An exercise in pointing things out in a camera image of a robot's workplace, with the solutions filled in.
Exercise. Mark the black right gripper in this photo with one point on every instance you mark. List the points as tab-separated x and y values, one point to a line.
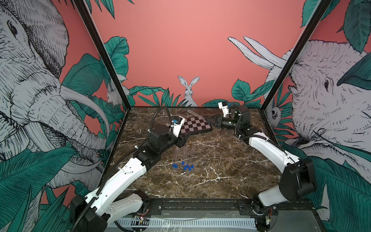
220	122

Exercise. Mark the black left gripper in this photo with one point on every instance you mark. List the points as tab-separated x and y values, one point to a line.
181	141

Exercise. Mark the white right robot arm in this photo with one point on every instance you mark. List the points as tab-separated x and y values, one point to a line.
298	175

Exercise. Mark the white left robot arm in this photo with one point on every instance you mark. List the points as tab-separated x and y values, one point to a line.
98	209

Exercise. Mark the brown checkered chess board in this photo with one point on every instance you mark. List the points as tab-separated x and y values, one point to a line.
195	125

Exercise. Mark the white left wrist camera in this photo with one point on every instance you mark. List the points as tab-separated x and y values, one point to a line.
176	125

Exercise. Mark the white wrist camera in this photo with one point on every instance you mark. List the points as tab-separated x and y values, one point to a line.
223	105
176	125

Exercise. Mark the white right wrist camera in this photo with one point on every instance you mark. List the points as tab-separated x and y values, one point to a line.
223	105

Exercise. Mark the white slotted cable duct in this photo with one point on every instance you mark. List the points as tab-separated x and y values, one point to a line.
165	223

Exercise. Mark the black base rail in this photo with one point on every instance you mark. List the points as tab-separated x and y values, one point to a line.
156	206

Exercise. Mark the black frame post right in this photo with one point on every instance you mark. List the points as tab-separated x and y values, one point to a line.
310	27

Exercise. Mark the black frame post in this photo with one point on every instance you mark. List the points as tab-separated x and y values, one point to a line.
310	27
81	6

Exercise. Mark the black frame post left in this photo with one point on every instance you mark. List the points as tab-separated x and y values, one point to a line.
81	6

